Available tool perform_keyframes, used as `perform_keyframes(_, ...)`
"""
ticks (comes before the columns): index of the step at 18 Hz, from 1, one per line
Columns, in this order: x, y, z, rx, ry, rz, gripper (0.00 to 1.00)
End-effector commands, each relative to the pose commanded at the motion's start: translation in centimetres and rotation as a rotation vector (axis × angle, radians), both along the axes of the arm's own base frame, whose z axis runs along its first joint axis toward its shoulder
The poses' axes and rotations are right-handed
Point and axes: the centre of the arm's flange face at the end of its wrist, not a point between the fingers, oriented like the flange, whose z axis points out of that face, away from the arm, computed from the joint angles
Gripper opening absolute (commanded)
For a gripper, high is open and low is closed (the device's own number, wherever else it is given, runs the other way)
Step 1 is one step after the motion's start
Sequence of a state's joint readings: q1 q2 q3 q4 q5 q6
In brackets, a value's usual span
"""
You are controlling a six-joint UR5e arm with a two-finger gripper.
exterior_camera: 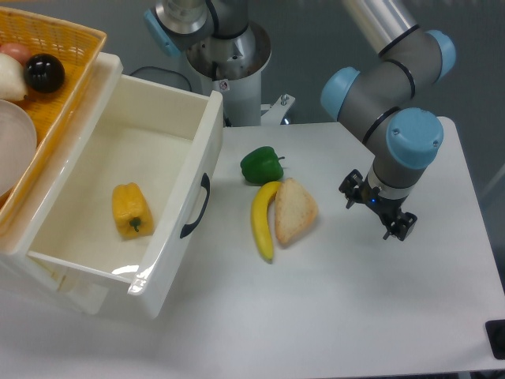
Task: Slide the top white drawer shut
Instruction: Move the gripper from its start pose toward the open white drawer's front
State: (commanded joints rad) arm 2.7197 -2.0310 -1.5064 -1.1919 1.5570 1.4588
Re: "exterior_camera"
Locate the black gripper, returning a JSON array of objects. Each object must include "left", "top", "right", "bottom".
[{"left": 339, "top": 169, "right": 417, "bottom": 241}]

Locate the white drawer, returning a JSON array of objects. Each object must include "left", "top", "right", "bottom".
[{"left": 28, "top": 75, "right": 223, "bottom": 318}]

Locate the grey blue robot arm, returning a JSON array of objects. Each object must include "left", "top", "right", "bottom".
[{"left": 144, "top": 1, "right": 456, "bottom": 240}]

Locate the slice of bread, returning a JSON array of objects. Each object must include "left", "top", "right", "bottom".
[{"left": 275, "top": 178, "right": 319, "bottom": 245}]

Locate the yellow banana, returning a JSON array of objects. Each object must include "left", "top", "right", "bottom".
[{"left": 250, "top": 181, "right": 281, "bottom": 264}]

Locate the green bell pepper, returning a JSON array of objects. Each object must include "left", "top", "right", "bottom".
[{"left": 240, "top": 146, "right": 284, "bottom": 186}]

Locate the black corner object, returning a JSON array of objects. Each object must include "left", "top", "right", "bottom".
[{"left": 484, "top": 319, "right": 505, "bottom": 360}]

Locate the yellow bell pepper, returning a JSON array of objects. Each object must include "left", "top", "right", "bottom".
[{"left": 112, "top": 182, "right": 155, "bottom": 239}]

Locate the orange woven basket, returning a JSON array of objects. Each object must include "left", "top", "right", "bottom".
[{"left": 1, "top": 6, "right": 107, "bottom": 234}]

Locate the black ball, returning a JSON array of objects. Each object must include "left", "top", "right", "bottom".
[{"left": 24, "top": 54, "right": 65, "bottom": 93}]

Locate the white bowl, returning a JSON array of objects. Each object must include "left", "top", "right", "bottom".
[{"left": 1, "top": 100, "right": 37, "bottom": 195}]

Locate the white pear shaped fruit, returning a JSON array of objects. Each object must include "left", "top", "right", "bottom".
[{"left": 0, "top": 53, "right": 28, "bottom": 102}]

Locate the red onion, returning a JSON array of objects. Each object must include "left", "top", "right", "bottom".
[{"left": 0, "top": 43, "right": 32, "bottom": 66}]

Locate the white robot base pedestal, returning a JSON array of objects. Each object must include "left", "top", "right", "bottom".
[{"left": 186, "top": 21, "right": 295, "bottom": 127}]

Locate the black cable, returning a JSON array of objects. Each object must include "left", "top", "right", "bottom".
[{"left": 129, "top": 66, "right": 191, "bottom": 92}]

